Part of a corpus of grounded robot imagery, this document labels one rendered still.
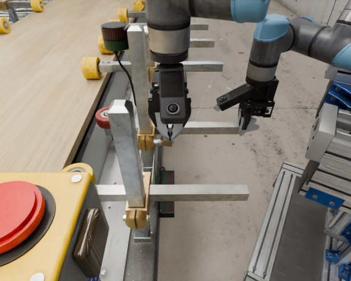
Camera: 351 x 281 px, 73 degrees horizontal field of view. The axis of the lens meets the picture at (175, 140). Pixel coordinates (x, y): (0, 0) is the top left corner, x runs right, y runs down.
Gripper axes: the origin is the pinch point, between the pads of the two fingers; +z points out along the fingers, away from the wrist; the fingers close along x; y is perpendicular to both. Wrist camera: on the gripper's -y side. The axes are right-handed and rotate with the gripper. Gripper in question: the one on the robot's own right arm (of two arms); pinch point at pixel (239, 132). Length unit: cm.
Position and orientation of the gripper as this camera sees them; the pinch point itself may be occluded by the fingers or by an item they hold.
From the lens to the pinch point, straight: 82.7
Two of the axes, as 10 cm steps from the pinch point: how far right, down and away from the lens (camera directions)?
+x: 0.0, -6.6, 7.5
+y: 10.0, 0.0, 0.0
